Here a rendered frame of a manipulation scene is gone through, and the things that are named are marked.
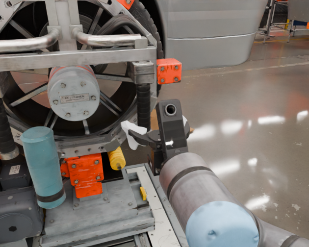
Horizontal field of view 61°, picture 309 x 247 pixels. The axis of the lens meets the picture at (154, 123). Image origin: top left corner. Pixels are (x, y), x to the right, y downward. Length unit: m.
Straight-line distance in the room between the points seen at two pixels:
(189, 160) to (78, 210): 0.90
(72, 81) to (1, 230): 0.67
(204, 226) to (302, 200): 1.50
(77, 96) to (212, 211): 0.48
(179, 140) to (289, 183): 1.48
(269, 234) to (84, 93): 0.52
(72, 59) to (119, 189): 0.84
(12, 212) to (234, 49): 1.21
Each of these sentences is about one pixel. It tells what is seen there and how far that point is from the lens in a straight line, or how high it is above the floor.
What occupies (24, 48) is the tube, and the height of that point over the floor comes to 1.00.
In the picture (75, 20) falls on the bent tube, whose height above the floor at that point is 1.03.
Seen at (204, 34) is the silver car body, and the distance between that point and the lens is 1.35.
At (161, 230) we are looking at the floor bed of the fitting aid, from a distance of 1.37.
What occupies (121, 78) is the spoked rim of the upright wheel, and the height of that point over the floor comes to 0.82.
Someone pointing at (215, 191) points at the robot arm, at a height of 0.86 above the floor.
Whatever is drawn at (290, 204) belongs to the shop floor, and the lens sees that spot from 1.77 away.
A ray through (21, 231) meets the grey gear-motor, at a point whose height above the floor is 0.30.
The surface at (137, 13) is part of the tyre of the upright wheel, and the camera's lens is 0.93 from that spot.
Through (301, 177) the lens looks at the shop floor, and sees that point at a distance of 2.03.
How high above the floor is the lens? 1.11
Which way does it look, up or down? 27 degrees down
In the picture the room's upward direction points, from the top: straight up
